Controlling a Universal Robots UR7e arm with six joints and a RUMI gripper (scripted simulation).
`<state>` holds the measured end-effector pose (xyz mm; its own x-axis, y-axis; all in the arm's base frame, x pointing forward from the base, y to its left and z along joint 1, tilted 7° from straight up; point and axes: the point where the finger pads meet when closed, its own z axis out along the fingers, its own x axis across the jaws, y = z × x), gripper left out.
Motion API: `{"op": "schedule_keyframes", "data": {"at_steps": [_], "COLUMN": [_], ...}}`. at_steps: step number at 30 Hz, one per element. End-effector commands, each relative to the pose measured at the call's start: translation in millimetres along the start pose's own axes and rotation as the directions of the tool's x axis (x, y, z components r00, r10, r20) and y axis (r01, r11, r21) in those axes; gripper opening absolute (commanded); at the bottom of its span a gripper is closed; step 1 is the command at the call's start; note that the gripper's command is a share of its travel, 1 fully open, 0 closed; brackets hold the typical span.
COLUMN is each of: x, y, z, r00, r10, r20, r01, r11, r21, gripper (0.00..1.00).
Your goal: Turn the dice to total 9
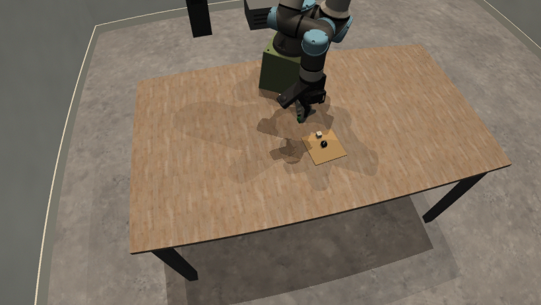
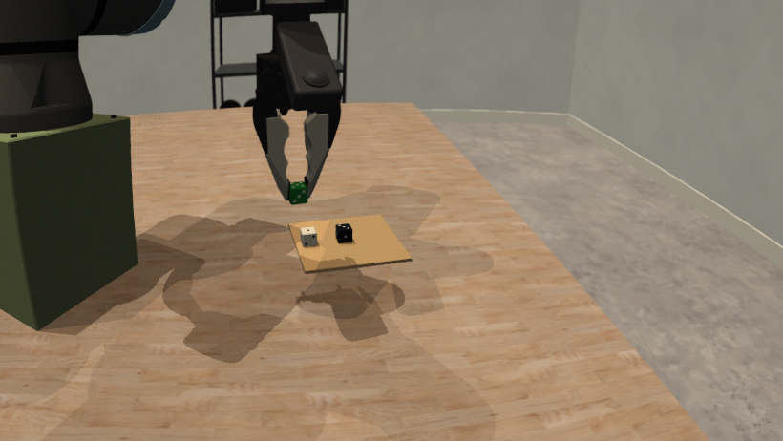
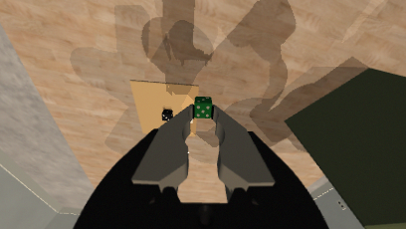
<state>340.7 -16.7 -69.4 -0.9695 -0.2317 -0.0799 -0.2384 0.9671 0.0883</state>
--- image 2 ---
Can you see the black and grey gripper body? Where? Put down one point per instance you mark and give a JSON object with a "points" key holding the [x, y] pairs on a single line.
{"points": [[268, 64]]}

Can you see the beige and black die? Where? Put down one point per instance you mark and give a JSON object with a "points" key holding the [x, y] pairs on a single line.
{"points": [[308, 236]]}

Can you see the green die with white pips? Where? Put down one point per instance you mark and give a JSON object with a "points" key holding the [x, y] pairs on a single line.
{"points": [[297, 193]]}

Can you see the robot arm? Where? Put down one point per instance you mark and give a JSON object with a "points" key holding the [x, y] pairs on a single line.
{"points": [[42, 86]]}

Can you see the black die with white pips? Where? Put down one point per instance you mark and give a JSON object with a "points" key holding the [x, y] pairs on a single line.
{"points": [[343, 233]]}

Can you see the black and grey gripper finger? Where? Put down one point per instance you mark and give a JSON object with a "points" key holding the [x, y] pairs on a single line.
{"points": [[321, 127], [272, 132]]}

